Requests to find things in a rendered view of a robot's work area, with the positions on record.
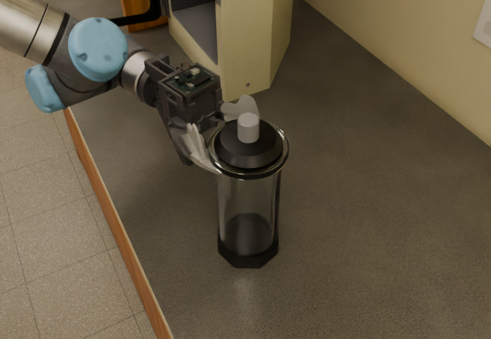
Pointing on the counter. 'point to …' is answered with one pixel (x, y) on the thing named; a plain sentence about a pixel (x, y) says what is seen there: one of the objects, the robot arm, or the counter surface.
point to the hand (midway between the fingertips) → (245, 155)
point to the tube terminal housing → (245, 30)
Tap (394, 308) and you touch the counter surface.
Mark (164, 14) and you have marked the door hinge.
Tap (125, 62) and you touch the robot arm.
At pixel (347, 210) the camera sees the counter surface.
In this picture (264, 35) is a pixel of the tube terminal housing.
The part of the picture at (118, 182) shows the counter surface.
